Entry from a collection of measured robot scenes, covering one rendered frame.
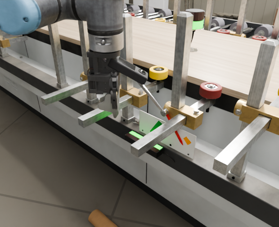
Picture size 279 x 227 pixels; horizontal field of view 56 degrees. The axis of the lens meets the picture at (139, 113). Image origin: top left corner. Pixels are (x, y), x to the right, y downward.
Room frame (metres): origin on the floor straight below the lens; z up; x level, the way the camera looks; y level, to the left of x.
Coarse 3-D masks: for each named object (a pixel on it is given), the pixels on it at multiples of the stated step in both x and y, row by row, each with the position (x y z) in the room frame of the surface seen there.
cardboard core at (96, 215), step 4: (92, 212) 0.98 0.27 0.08; (96, 212) 0.98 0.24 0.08; (100, 212) 0.98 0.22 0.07; (92, 216) 0.95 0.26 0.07; (96, 216) 0.95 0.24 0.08; (100, 216) 0.95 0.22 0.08; (104, 216) 0.95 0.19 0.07; (92, 220) 0.94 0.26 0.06; (96, 220) 0.93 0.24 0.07; (100, 220) 0.92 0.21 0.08; (104, 220) 0.92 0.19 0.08; (108, 220) 0.93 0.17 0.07; (96, 224) 0.91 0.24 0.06; (100, 224) 0.90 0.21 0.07; (104, 224) 0.90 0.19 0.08; (108, 224) 0.90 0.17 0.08; (112, 224) 0.90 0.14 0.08
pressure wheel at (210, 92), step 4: (204, 84) 0.90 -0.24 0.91; (208, 84) 0.90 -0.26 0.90; (212, 84) 0.90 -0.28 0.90; (216, 84) 0.90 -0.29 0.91; (200, 88) 0.88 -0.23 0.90; (204, 88) 0.86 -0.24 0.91; (208, 88) 0.86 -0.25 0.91; (212, 88) 0.87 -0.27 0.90; (216, 88) 0.86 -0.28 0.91; (220, 88) 0.86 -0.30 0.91; (200, 92) 0.87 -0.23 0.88; (204, 92) 0.85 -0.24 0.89; (208, 92) 0.85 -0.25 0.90; (212, 92) 0.84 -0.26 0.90; (216, 92) 0.84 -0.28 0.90; (220, 92) 0.86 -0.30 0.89; (204, 96) 0.85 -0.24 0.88; (208, 96) 0.84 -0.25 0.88; (212, 96) 0.84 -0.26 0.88; (216, 96) 0.84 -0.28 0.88; (208, 108) 0.88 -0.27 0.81
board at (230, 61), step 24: (72, 24) 1.91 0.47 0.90; (144, 24) 1.91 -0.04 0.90; (168, 24) 1.91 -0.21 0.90; (144, 48) 1.36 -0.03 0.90; (168, 48) 1.36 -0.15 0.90; (216, 48) 1.36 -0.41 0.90; (240, 48) 1.36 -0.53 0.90; (168, 72) 1.07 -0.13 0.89; (192, 72) 1.03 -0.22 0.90; (216, 72) 1.03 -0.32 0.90; (240, 72) 1.03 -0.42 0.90; (240, 96) 0.84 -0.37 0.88
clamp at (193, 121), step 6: (168, 102) 0.82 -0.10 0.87; (168, 108) 0.79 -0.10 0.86; (174, 108) 0.78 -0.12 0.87; (180, 108) 0.78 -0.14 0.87; (186, 108) 0.78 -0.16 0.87; (192, 108) 0.78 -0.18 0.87; (168, 114) 0.79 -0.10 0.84; (174, 114) 0.78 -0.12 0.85; (186, 114) 0.74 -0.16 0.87; (192, 114) 0.74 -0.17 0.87; (198, 114) 0.74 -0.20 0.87; (186, 120) 0.74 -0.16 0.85; (192, 120) 0.73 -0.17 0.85; (198, 120) 0.73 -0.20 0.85; (186, 126) 0.74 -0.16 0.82; (192, 126) 0.72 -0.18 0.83; (198, 126) 0.74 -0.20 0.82
